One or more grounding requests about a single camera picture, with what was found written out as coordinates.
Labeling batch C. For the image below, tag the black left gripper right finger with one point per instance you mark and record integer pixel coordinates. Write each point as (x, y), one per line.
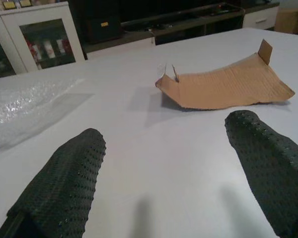
(270, 158)

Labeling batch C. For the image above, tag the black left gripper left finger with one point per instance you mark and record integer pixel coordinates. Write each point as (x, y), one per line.
(64, 183)

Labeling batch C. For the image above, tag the clear bubble wrap sheet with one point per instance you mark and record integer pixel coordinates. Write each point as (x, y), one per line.
(27, 109)

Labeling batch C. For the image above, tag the brown corrugated cardboard piece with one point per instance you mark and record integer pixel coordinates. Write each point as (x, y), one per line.
(226, 85)

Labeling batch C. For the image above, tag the light wooden box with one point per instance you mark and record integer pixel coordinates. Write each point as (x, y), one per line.
(289, 19)

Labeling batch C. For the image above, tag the white drawer unit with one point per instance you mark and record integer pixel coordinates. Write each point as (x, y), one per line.
(260, 17)

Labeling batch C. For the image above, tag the white glass-door cabinet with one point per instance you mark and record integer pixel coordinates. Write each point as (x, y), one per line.
(29, 39)

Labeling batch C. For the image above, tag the black speaker box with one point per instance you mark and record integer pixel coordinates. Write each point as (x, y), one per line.
(103, 26)

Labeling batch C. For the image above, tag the dark low tv console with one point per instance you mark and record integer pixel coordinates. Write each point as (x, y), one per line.
(164, 27)

